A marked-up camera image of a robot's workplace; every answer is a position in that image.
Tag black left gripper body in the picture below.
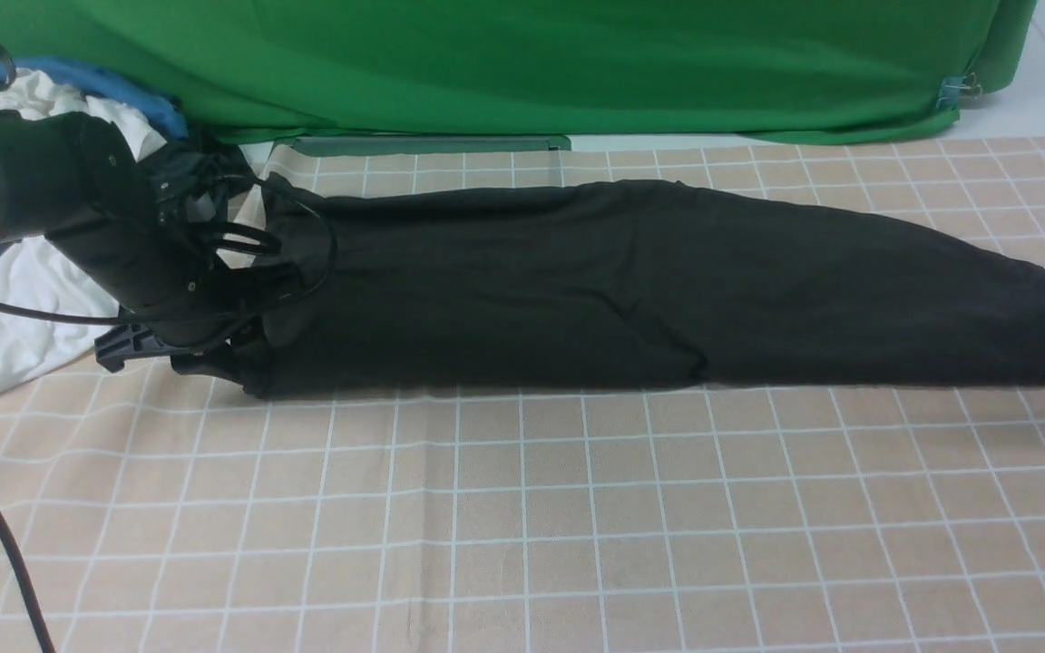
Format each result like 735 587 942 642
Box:
46 150 306 350

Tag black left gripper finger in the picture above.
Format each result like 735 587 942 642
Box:
94 324 170 375
169 340 260 387

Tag dark gray long-sleeve shirt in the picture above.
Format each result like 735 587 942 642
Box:
214 177 1045 402

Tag white crumpled shirt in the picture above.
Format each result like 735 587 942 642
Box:
0 70 170 396

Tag beige checkered tablecloth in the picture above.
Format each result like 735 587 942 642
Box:
0 136 1045 653

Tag blue crumpled garment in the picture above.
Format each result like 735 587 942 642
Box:
0 57 190 256

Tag blue binder clip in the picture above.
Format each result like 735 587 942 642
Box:
934 73 983 112

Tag green backdrop cloth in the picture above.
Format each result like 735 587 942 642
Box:
0 1 1036 146

